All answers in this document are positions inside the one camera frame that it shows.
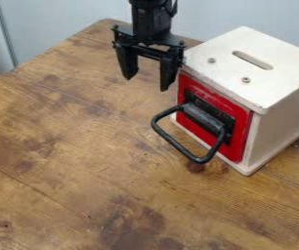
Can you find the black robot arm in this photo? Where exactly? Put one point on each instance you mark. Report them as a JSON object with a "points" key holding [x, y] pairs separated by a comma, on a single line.
{"points": [[153, 2]]}

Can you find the red wooden drawer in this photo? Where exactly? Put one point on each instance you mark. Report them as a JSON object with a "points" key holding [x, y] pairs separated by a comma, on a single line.
{"points": [[213, 117]]}

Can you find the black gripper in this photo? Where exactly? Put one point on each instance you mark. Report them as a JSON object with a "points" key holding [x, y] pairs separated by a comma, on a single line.
{"points": [[147, 38]]}

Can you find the white wooden drawer cabinet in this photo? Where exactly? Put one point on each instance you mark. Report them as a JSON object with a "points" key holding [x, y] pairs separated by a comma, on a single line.
{"points": [[243, 74]]}

